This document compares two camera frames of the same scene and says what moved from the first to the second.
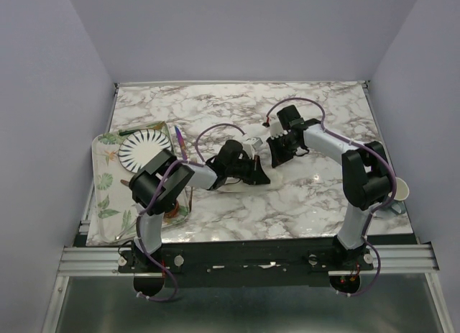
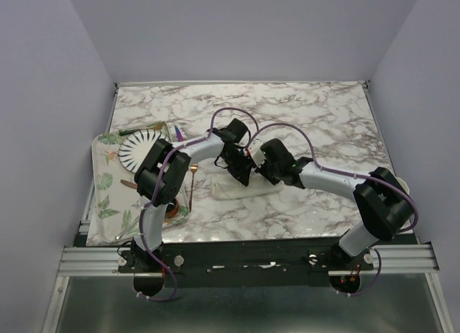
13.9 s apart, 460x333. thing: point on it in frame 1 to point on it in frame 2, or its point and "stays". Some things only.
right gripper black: (277, 158) to (261, 170)
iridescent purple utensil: (182, 142) stays
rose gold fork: (195, 160) stays
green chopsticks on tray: (152, 126) stays
